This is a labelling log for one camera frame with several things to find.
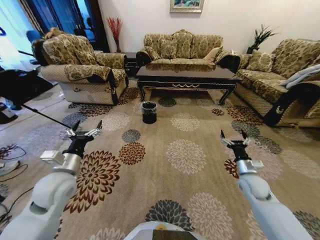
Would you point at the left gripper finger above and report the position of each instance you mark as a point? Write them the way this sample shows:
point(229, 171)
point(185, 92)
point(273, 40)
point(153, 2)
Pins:
point(96, 132)
point(71, 132)

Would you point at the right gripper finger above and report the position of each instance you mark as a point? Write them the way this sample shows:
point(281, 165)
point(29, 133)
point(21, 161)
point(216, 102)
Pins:
point(225, 140)
point(246, 140)

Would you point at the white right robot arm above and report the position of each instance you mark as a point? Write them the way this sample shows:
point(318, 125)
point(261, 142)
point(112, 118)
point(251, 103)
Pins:
point(265, 207)

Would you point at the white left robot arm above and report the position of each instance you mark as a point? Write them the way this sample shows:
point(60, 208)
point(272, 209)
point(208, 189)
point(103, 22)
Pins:
point(47, 200)

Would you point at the black trash bin with bag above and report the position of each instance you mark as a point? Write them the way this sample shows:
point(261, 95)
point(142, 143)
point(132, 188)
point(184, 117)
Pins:
point(149, 115)

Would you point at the white floor device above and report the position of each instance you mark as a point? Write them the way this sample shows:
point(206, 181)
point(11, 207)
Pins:
point(7, 113)

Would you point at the black tripod pole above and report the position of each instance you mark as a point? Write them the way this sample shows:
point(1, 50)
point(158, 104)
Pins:
point(47, 117)

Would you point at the floral armchair with quilted cover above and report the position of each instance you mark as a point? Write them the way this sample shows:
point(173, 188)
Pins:
point(82, 75)

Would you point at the floral patterned beige rug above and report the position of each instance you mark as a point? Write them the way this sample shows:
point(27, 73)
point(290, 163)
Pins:
point(160, 162)

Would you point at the dark wooden side table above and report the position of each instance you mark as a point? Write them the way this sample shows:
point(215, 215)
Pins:
point(130, 62)

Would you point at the dark glossy coffee table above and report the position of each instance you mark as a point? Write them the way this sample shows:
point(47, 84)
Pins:
point(185, 73)

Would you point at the large floral cushion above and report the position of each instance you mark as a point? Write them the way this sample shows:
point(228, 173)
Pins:
point(260, 61)

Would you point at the pale blue folded cloth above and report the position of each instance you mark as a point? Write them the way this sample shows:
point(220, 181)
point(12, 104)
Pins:
point(300, 76)

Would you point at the plain tan cushion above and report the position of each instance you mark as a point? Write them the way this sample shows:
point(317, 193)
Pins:
point(212, 55)

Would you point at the floral three-seat sofa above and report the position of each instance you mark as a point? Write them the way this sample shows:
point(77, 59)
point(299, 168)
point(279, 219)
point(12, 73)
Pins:
point(185, 47)

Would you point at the blue chair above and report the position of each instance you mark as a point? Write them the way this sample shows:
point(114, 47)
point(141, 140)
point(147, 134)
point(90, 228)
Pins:
point(34, 36)

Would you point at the red decorative branches in vase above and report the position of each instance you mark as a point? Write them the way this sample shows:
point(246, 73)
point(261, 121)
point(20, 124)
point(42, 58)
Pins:
point(115, 30)

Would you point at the dark feathery decorative plant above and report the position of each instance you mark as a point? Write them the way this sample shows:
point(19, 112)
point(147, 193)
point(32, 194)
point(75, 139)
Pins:
point(261, 37)

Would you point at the floral square cushion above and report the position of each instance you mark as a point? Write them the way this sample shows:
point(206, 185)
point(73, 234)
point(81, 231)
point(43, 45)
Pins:
point(168, 49)

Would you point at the white robot front shell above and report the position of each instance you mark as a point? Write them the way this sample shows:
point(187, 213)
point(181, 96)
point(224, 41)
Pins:
point(160, 232)

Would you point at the dark blue curtain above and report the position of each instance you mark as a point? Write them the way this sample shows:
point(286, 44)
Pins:
point(53, 13)

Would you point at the framed landscape picture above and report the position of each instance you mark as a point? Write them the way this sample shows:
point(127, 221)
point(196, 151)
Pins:
point(186, 5)

